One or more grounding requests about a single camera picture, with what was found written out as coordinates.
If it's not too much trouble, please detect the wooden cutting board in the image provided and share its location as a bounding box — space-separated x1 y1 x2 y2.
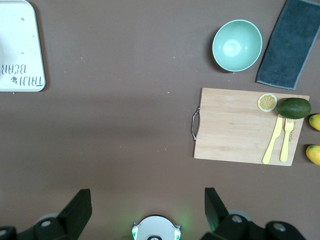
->
190 87 311 167

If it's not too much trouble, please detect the yellow lemon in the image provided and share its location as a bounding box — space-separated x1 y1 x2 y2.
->
305 144 320 167
308 112 320 132

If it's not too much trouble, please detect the mint green bowl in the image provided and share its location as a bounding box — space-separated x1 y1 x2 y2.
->
211 19 264 74

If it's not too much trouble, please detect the yellow plastic fork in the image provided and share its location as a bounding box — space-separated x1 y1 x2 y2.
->
279 117 295 163

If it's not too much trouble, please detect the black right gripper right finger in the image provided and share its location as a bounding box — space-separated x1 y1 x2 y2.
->
200 187 266 240

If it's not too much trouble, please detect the round lemon slice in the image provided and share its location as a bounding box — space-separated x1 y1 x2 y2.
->
257 92 279 113

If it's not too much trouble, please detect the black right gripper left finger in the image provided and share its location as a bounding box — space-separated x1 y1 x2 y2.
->
15 188 93 240

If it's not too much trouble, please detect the dark grey cloth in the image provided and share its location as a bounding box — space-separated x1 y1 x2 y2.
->
255 0 320 92

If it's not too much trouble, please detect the cream bear print tray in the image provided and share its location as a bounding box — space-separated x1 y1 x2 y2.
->
0 0 47 93

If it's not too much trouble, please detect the dark green avocado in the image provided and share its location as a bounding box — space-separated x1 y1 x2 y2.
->
275 97 313 120

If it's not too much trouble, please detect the yellow plastic knife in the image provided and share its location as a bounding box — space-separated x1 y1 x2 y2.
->
261 114 284 165

